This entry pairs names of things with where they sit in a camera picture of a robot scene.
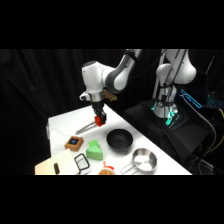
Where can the red and brown plush toy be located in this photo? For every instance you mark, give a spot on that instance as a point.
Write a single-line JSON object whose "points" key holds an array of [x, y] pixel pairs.
{"points": [[107, 170]]}

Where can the blue lit equipment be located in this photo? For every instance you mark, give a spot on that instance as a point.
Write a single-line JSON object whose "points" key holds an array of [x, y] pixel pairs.
{"points": [[191, 98]]}

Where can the wooden block with blue square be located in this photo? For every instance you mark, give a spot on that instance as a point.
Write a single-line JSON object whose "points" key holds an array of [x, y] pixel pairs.
{"points": [[73, 143]]}

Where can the green wedge block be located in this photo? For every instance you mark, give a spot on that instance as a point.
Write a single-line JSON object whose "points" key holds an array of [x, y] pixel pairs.
{"points": [[95, 153]]}

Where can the black robot stand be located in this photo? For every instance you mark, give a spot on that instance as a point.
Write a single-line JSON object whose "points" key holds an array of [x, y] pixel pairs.
{"points": [[186, 135]]}

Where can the red cube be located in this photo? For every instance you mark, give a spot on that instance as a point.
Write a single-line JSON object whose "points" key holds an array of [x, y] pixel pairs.
{"points": [[100, 121]]}

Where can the black bowl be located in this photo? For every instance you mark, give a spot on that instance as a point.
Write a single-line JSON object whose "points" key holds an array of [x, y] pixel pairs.
{"points": [[119, 140]]}

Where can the black curtain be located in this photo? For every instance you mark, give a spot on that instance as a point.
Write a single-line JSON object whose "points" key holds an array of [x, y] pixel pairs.
{"points": [[36, 86]]}

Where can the small dark brown stick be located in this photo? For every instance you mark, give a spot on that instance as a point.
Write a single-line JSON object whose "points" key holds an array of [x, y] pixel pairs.
{"points": [[56, 168]]}

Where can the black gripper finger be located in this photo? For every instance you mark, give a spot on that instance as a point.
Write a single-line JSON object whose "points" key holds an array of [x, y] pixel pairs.
{"points": [[96, 117], [104, 116]]}

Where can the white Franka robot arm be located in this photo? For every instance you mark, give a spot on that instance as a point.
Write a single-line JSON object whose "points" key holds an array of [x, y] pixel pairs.
{"points": [[93, 76]]}

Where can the white box with black frame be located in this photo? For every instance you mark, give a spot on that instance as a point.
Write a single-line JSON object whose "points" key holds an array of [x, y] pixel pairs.
{"points": [[83, 165]]}

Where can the light wooden cutting board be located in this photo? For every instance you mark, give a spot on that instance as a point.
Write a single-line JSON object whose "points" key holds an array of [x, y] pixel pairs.
{"points": [[46, 165]]}

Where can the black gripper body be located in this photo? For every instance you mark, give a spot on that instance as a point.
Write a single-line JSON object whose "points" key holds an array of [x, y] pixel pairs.
{"points": [[97, 106]]}

